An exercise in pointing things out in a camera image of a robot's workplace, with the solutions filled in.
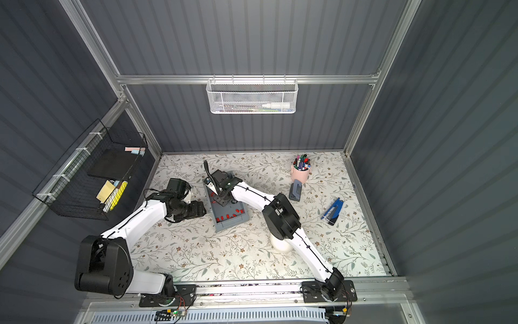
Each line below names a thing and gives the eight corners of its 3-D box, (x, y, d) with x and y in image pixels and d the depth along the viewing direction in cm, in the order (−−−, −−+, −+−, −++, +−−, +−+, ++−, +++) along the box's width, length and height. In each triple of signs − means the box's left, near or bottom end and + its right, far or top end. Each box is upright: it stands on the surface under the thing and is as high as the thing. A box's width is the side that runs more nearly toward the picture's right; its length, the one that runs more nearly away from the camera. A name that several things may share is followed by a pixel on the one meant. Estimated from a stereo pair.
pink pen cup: (291, 184, 109) (294, 167, 98) (289, 171, 114) (292, 154, 104) (306, 184, 108) (311, 167, 98) (304, 171, 114) (308, 154, 104)
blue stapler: (320, 218, 96) (321, 216, 94) (335, 198, 102) (336, 196, 101) (332, 226, 93) (334, 224, 91) (346, 206, 100) (348, 203, 98)
